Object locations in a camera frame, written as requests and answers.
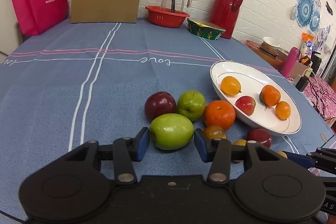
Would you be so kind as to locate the blue striped tablecloth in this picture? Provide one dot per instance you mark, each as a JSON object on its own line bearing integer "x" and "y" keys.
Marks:
{"x": 78, "y": 82}

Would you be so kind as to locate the large orange tangerine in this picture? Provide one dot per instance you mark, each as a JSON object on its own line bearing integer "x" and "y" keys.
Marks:
{"x": 219, "y": 113}

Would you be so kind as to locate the red pink small apple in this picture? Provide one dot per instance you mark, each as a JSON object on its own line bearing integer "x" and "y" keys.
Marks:
{"x": 246, "y": 104}

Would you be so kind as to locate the orange snack packet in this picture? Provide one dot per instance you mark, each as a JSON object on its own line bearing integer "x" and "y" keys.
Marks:
{"x": 306, "y": 44}

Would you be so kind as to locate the blue patterned wall fans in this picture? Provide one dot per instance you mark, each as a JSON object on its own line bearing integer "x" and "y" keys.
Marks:
{"x": 307, "y": 14}

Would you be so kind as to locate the black mug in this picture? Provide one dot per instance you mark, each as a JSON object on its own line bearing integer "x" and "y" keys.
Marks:
{"x": 315, "y": 61}

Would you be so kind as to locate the tan longan fruit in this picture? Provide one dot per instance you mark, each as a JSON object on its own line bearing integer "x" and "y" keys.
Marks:
{"x": 239, "y": 143}

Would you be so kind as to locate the small green apple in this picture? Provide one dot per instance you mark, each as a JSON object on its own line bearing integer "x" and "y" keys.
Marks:
{"x": 191, "y": 104}

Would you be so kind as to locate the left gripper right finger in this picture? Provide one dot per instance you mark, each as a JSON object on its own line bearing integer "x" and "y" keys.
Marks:
{"x": 264, "y": 183}

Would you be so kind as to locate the white bowl on dishes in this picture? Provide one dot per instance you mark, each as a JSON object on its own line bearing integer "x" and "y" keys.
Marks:
{"x": 271, "y": 43}

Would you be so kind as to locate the red plastic basket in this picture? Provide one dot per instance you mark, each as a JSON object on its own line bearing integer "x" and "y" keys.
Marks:
{"x": 165, "y": 18}

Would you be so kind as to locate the dark red apple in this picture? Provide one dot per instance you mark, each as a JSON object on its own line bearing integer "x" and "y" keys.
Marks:
{"x": 260, "y": 135}

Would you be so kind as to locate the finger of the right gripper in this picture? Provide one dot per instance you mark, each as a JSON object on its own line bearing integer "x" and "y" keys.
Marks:
{"x": 306, "y": 161}

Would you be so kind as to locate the yellow orange kumquat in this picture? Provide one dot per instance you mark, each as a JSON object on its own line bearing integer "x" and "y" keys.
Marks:
{"x": 230, "y": 86}

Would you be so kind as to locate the wooden brown tray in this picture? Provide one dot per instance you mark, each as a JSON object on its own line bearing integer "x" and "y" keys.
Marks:
{"x": 268, "y": 54}

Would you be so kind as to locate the small orange kumquat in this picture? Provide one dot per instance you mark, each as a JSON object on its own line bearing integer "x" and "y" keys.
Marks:
{"x": 283, "y": 110}

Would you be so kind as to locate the white ceramic plate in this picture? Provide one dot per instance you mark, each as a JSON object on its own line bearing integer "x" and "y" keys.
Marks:
{"x": 252, "y": 81}

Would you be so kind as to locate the pink floral side tablecloth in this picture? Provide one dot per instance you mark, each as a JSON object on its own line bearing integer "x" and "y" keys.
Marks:
{"x": 321, "y": 96}

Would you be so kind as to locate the large green apple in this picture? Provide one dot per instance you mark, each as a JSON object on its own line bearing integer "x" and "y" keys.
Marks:
{"x": 171, "y": 131}

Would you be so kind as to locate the orange tangerine with stem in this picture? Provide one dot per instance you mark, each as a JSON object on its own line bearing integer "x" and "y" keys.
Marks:
{"x": 269, "y": 96}

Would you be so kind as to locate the dark red plum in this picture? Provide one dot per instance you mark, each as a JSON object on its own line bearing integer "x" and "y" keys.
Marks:
{"x": 158, "y": 104}

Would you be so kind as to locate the red thermos jug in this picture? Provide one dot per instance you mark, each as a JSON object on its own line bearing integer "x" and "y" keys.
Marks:
{"x": 224, "y": 14}

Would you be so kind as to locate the black power adapter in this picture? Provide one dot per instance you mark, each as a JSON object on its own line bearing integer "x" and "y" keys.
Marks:
{"x": 302, "y": 83}

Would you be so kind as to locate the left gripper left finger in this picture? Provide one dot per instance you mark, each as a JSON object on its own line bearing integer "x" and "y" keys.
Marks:
{"x": 77, "y": 185}

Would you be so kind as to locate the white appliance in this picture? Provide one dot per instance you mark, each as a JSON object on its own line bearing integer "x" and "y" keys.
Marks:
{"x": 11, "y": 36}

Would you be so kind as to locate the pink water bottle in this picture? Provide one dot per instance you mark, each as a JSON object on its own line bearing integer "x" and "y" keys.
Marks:
{"x": 290, "y": 61}

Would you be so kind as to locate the green patterned foil bowl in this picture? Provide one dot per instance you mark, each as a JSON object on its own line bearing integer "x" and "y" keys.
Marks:
{"x": 204, "y": 29}

